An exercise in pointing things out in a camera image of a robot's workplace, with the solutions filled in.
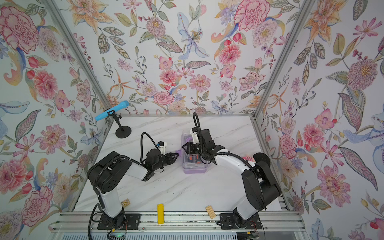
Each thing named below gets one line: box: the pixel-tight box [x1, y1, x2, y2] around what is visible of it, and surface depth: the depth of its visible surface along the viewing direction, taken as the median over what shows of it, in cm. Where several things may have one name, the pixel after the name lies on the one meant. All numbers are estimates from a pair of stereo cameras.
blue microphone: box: [94, 100, 130, 121], surface depth 99 cm
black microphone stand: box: [107, 109, 132, 139], surface depth 112 cm
